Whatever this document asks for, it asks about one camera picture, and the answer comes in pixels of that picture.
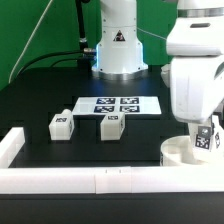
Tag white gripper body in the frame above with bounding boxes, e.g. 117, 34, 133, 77
170, 56, 224, 123

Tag white round stool seat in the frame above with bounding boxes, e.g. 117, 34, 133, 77
160, 136, 215, 166

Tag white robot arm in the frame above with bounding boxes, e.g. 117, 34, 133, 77
92, 0, 224, 123

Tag white marker tag board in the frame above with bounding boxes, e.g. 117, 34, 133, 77
72, 96, 161, 115

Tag white U-shaped fence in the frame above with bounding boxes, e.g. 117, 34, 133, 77
0, 127, 224, 194

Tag black cable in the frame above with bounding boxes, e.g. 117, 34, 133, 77
15, 49, 98, 78

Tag white cable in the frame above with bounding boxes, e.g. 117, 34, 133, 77
7, 0, 54, 84

